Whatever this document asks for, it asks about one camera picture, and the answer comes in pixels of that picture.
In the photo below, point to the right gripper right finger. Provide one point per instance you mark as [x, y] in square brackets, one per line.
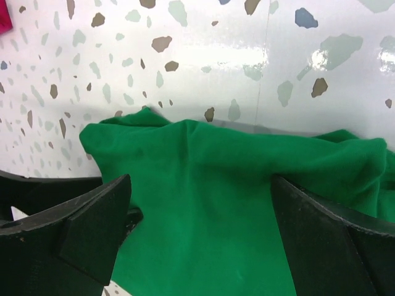
[332, 249]

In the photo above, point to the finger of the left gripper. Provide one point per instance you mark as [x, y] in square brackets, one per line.
[34, 195]

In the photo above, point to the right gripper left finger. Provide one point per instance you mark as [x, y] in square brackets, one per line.
[50, 253]

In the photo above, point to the green t-shirt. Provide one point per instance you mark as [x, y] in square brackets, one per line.
[209, 227]

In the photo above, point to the folded pink red t-shirt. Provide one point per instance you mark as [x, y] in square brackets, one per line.
[5, 20]

